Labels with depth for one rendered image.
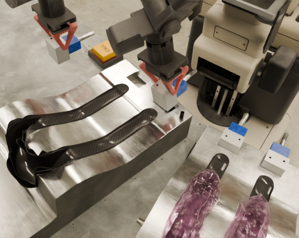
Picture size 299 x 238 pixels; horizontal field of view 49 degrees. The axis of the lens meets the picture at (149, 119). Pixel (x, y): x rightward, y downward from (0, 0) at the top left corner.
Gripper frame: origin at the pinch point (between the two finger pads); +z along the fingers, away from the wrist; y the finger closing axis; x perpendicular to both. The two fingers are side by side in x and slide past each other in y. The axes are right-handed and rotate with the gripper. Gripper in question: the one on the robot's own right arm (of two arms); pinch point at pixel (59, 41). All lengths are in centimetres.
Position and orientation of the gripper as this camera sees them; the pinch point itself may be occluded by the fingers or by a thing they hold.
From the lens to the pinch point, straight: 90.2
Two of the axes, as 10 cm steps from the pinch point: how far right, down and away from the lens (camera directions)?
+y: 6.5, 6.1, -4.4
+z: -0.5, 6.2, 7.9
